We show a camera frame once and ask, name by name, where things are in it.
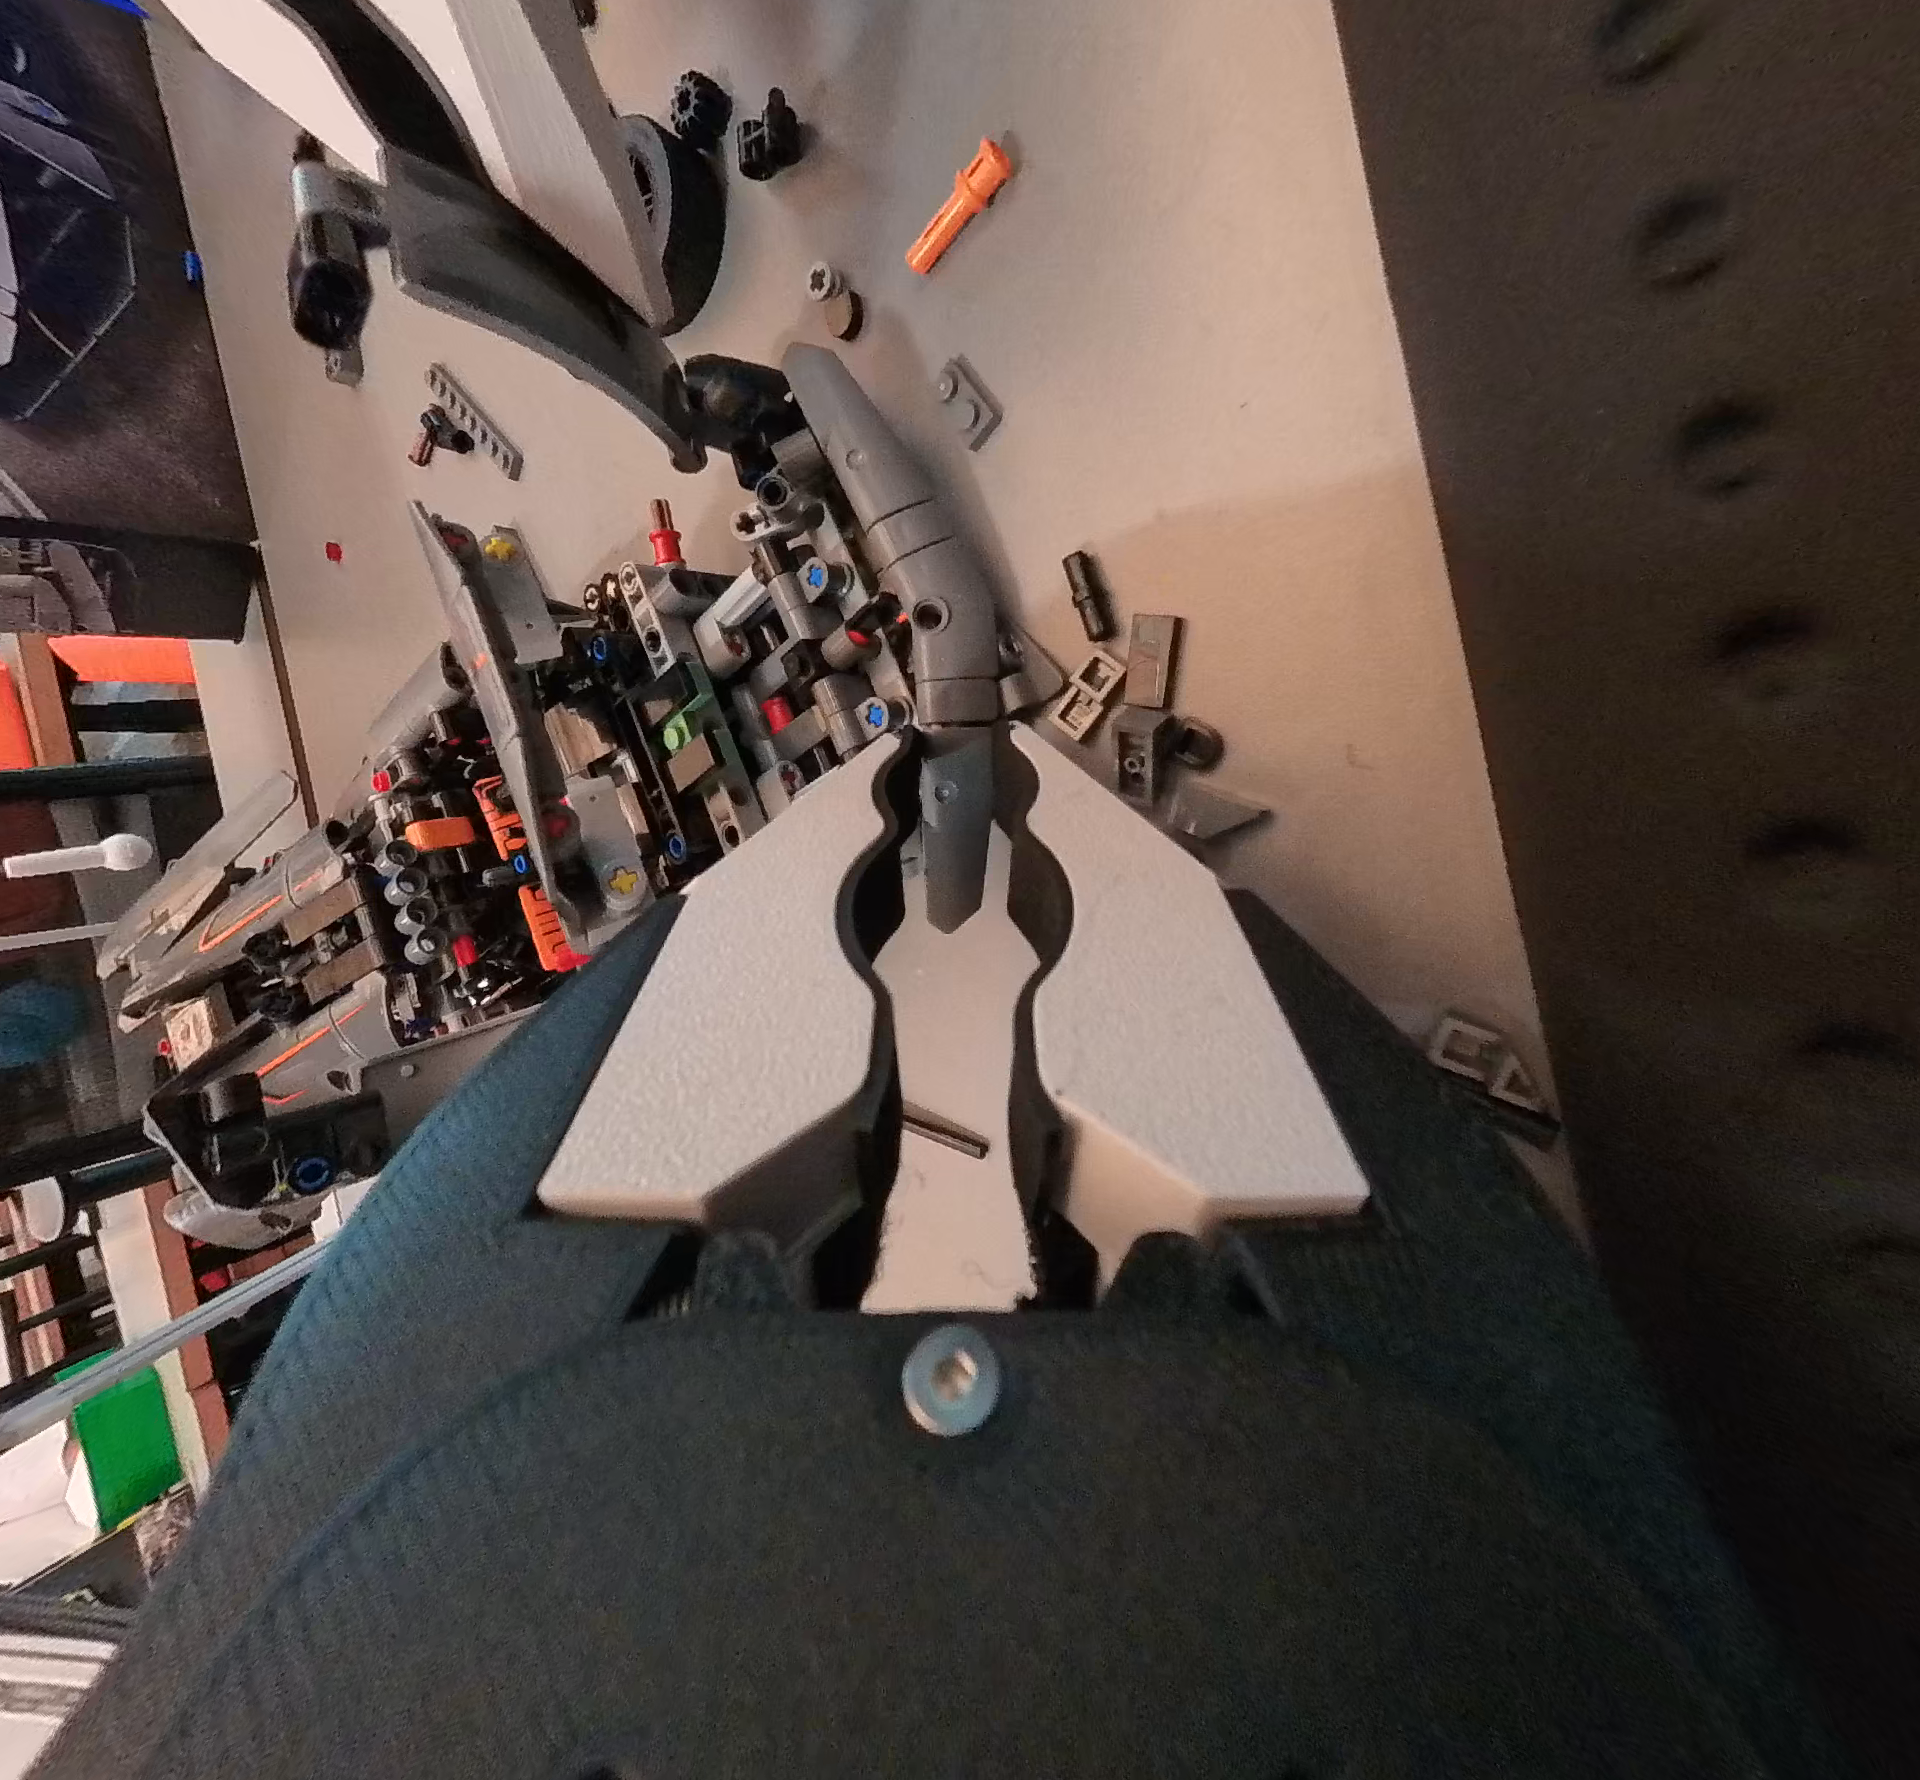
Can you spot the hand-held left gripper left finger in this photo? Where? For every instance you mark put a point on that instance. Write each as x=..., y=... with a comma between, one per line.
x=706, y=1045

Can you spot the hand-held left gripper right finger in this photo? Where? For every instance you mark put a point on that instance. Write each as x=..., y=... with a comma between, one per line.
x=1201, y=1045

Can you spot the orange lego axle piece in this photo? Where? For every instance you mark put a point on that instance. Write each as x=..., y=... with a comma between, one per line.
x=961, y=205

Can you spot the grey lego car model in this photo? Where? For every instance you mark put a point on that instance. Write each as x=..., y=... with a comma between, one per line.
x=916, y=581

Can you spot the small black lego gear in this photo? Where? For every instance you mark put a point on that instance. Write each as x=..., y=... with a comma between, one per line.
x=699, y=103

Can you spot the dark grey lego wedge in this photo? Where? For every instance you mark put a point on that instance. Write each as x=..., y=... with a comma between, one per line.
x=1219, y=809

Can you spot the black lego wheel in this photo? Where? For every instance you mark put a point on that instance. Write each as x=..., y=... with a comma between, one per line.
x=684, y=219

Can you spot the short dark lego axle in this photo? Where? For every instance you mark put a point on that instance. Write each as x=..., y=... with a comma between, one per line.
x=948, y=1129

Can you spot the dark blurred lego piece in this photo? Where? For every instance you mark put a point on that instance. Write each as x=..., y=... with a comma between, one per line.
x=1486, y=1060

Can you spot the grey lego slope tile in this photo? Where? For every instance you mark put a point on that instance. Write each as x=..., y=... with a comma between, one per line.
x=1144, y=755

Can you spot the grey lego gear rack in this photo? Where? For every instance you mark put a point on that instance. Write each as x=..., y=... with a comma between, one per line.
x=473, y=419

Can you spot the grey round lego stud piece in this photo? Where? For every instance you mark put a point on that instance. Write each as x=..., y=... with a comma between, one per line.
x=823, y=281

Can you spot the black lego axle pin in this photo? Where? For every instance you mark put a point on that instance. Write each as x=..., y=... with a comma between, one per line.
x=437, y=436

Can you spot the dark flat lego tile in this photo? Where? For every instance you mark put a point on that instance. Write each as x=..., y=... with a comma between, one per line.
x=1150, y=654

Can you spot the black lego set box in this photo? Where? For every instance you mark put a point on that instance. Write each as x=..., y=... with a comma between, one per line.
x=91, y=387

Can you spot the small grey lego plate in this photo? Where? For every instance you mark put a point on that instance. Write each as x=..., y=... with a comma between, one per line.
x=968, y=402

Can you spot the orange plastic crate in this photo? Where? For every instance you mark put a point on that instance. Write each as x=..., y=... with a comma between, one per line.
x=120, y=654

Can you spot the green box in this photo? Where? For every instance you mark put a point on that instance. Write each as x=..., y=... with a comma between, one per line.
x=127, y=1442

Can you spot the small black lego bracket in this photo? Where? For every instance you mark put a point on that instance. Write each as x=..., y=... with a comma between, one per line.
x=767, y=134

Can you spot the dark grey lego frame plate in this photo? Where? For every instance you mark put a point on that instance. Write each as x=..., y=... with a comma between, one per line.
x=1089, y=693

